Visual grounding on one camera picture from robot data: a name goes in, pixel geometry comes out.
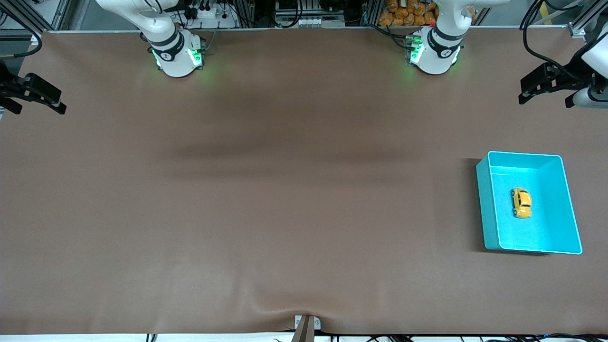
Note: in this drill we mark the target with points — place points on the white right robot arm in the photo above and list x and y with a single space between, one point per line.
175 52

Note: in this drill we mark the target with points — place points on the pile of orange snack packs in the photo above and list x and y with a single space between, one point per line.
403 14

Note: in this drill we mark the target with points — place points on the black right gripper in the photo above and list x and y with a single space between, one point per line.
9 88

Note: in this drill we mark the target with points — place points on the aluminium frame profile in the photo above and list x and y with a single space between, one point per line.
42 14
582 23

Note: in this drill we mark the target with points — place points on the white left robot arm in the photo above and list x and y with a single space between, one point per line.
434 52

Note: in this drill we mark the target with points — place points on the brown table mat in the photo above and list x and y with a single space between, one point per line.
285 190

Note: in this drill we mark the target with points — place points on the white power strip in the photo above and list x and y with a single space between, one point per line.
211 14

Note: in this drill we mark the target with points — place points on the teal plastic storage bin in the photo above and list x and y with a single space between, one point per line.
546 232

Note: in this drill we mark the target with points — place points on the yellow beetle toy car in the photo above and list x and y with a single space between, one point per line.
521 203

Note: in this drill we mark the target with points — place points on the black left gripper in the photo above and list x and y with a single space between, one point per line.
569 75

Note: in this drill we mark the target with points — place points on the table edge clamp bracket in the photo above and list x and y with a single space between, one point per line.
306 327

